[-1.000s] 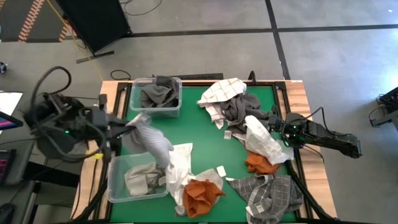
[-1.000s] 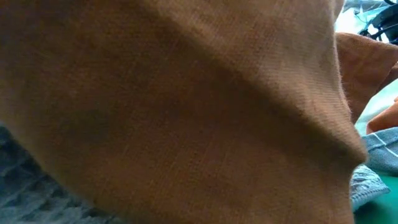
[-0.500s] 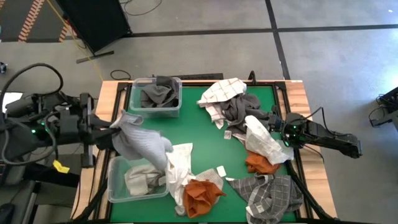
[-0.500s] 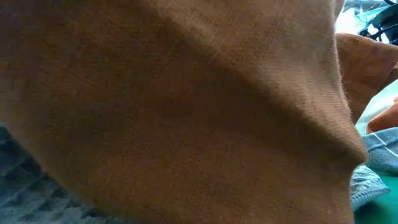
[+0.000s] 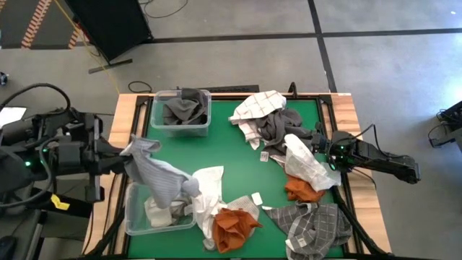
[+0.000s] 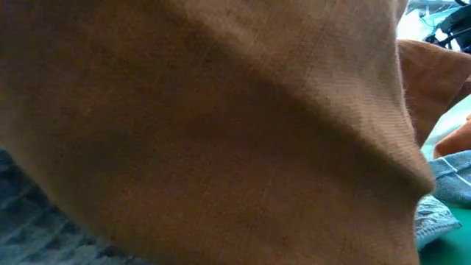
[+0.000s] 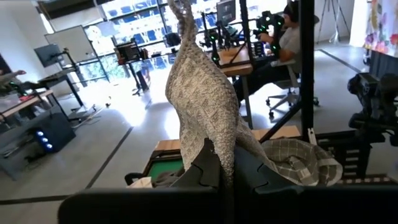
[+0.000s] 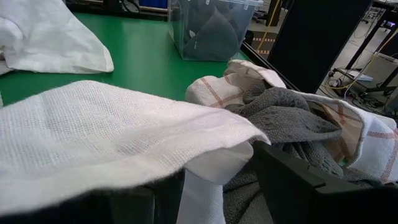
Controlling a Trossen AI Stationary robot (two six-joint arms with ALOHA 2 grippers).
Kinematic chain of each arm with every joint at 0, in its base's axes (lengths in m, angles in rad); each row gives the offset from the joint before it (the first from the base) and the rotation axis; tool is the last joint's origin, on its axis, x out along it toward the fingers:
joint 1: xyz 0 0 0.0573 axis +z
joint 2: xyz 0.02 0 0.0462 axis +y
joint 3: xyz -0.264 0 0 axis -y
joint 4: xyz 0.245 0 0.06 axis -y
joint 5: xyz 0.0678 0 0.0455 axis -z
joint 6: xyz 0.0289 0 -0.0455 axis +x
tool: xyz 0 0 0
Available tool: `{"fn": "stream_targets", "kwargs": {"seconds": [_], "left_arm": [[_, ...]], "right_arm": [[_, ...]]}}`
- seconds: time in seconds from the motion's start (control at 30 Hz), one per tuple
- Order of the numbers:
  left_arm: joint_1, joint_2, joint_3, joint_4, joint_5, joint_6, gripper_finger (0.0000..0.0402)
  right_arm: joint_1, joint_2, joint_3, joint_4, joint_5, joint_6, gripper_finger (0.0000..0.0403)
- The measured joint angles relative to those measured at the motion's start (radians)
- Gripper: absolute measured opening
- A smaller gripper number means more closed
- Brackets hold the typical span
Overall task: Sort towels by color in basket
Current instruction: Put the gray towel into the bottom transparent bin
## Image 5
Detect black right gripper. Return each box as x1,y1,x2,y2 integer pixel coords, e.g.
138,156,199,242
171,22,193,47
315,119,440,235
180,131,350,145
310,130,339,157

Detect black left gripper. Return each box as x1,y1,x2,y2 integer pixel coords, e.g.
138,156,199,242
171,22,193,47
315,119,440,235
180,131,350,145
68,114,128,202

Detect white towel thin grey checks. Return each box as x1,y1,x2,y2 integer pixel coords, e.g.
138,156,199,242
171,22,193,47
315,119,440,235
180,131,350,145
270,133,342,192

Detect dark grey towel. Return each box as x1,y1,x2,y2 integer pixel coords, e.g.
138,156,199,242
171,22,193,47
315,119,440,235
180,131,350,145
161,87,210,126
255,108,315,157

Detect light grey ribbed towel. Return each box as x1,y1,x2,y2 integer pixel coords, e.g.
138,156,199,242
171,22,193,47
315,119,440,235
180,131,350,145
119,134,201,209

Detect orange towel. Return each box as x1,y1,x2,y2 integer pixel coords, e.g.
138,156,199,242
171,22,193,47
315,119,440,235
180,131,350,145
284,174,326,204
212,207,263,254

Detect clear plastic bin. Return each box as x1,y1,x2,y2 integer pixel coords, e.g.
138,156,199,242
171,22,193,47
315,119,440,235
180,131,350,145
123,181,198,236
149,89,212,138

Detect white towel brown checks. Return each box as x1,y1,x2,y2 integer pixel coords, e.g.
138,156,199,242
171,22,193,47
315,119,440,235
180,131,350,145
228,90,288,151

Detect cream white towel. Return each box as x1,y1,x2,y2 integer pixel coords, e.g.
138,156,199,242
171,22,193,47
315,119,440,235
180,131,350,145
143,196,194,229

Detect plain white towel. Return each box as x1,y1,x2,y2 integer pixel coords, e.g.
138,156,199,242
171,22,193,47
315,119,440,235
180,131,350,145
191,165,227,251

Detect green table mat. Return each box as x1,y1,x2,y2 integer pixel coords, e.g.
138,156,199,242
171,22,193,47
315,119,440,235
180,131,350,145
128,99,346,259

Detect white paper sheet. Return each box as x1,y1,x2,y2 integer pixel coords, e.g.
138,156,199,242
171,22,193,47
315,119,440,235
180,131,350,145
0,106,28,128

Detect black panel stand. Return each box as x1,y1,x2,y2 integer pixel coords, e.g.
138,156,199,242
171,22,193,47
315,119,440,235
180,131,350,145
64,0,153,75

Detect black computer mouse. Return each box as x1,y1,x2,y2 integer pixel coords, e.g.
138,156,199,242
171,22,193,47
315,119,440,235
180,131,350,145
0,235,17,260

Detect dark mat orange stripes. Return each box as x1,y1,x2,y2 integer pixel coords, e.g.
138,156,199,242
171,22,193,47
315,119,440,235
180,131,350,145
0,0,84,50

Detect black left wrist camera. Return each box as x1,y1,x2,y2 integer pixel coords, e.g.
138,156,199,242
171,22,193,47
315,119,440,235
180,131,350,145
56,139,86,169

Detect yellow floor cable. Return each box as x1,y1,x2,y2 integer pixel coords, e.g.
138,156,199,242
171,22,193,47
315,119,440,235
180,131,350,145
53,0,121,95

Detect black looped floor cable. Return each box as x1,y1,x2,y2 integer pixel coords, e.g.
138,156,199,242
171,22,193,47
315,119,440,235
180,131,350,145
127,80,153,94

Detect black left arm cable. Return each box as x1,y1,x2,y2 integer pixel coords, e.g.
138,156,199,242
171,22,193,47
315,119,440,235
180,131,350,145
0,82,72,116

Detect black metal table frame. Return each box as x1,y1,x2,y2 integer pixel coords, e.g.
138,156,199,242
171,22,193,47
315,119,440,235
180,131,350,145
122,92,349,259

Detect black device with cables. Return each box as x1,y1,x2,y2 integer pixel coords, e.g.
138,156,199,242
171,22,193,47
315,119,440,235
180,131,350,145
427,100,462,150

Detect black curved floor cable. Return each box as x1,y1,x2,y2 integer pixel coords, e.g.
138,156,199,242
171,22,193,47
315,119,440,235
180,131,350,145
139,0,188,19

